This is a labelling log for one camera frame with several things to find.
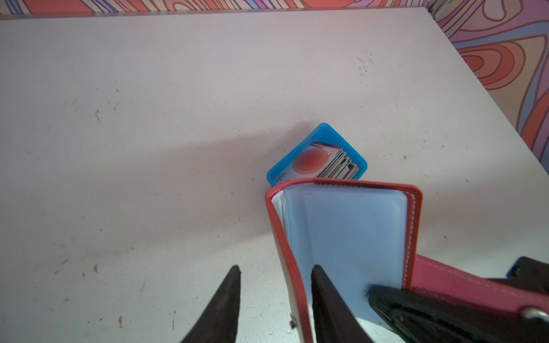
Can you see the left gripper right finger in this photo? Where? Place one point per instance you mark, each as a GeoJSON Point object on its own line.
{"type": "Point", "coordinates": [333, 320]}

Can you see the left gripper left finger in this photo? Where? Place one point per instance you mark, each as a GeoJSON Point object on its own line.
{"type": "Point", "coordinates": [219, 320]}

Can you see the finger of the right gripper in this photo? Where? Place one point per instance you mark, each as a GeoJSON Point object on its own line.
{"type": "Point", "coordinates": [530, 275]}
{"type": "Point", "coordinates": [420, 318]}

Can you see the red leather card holder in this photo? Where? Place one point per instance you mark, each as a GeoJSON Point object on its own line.
{"type": "Point", "coordinates": [364, 234]}

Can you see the stack of credit cards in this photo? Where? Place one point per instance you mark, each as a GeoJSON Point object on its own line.
{"type": "Point", "coordinates": [316, 160]}

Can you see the blue plastic card tray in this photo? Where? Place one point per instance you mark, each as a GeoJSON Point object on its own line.
{"type": "Point", "coordinates": [324, 133]}

